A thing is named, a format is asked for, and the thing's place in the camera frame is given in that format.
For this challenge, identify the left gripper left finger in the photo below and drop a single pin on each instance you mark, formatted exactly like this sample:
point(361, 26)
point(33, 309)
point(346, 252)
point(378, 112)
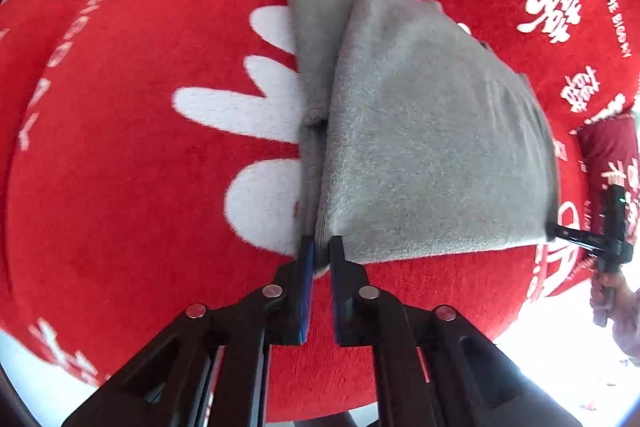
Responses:
point(209, 367)

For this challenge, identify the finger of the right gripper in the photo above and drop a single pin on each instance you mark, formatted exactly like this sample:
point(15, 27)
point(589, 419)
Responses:
point(581, 238)

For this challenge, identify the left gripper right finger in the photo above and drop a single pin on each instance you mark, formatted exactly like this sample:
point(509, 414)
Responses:
point(432, 367)

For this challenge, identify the grey garment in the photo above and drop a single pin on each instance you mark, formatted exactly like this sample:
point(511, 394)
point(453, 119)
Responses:
point(416, 139)

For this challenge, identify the right forearm light sleeve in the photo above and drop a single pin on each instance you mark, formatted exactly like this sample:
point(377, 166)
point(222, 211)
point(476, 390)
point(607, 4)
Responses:
point(626, 329)

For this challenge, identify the person's right hand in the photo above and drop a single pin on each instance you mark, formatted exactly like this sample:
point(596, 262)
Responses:
point(611, 294)

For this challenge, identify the dark red pillow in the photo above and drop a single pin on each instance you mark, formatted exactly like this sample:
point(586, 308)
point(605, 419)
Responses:
point(609, 146)

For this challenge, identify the red printed bed blanket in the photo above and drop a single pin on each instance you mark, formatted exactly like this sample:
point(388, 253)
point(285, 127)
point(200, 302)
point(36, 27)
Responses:
point(150, 160)

